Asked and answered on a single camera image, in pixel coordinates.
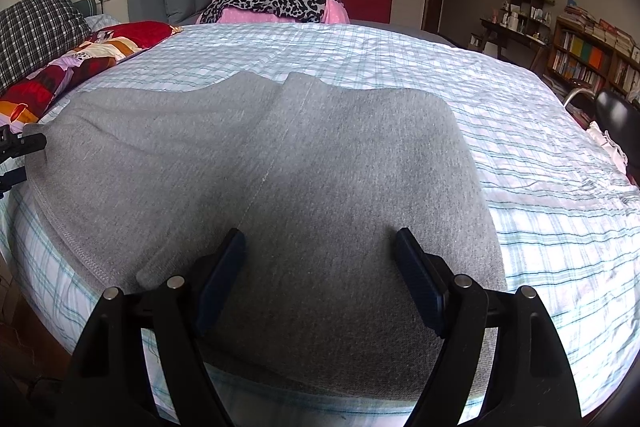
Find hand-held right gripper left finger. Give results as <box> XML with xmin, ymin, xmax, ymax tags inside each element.
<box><xmin>62</xmin><ymin>228</ymin><xmax>247</xmax><ymax>427</ymax></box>

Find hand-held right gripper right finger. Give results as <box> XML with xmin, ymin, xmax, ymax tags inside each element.
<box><xmin>395</xmin><ymin>227</ymin><xmax>583</xmax><ymax>427</ymax></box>

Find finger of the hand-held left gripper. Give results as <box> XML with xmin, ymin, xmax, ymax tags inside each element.
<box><xmin>0</xmin><ymin>167</ymin><xmax>29</xmax><ymax>200</ymax></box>
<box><xmin>0</xmin><ymin>127</ymin><xmax>48</xmax><ymax>161</ymax></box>

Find grey pants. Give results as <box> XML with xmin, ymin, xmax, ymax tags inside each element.
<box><xmin>22</xmin><ymin>72</ymin><xmax>509</xmax><ymax>401</ymax></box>

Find red colourful patterned pillow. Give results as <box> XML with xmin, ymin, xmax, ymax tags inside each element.
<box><xmin>0</xmin><ymin>21</ymin><xmax>174</xmax><ymax>134</ymax></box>

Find black white checked pillow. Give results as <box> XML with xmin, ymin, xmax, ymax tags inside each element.
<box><xmin>0</xmin><ymin>0</ymin><xmax>94</xmax><ymax>96</ymax></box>

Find plaid bed sheet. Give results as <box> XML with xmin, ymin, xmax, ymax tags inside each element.
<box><xmin>0</xmin><ymin>23</ymin><xmax>640</xmax><ymax>426</ymax></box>

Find white cloth bag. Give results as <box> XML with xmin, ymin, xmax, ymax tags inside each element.
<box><xmin>585</xmin><ymin>121</ymin><xmax>630</xmax><ymax>178</ymax></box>

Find dark wooden desk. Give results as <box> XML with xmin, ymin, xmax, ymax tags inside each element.
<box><xmin>469</xmin><ymin>18</ymin><xmax>549</xmax><ymax>68</ymax></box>

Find black chair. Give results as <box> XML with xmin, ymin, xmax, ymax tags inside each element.
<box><xmin>562</xmin><ymin>86</ymin><xmax>640</xmax><ymax>158</ymax></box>

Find wooden bookshelf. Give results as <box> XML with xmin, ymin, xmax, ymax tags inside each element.
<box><xmin>542</xmin><ymin>17</ymin><xmax>640</xmax><ymax>108</ymax></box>

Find desk shelf organizer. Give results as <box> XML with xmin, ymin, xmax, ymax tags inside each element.
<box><xmin>501</xmin><ymin>0</ymin><xmax>557</xmax><ymax>39</ymax></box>

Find stack of books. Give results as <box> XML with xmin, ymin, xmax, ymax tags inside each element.
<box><xmin>559</xmin><ymin>0</ymin><xmax>634</xmax><ymax>58</ymax></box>

